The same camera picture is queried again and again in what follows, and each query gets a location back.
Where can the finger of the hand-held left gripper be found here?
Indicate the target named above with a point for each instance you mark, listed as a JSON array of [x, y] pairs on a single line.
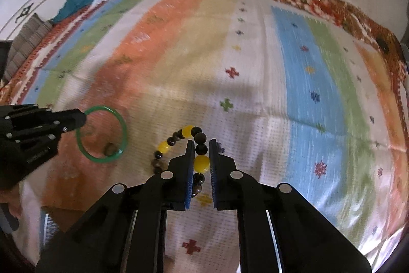
[[67, 116], [48, 134]]

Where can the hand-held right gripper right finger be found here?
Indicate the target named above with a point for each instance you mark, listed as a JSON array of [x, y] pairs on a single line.
[[214, 170]]

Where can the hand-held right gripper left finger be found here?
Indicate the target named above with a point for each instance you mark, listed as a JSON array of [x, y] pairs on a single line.
[[190, 170]]

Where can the green bangle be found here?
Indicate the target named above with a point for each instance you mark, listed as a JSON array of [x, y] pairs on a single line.
[[102, 108]]

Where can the striped colourful mat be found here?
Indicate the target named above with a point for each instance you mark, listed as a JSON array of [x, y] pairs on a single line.
[[287, 100]]

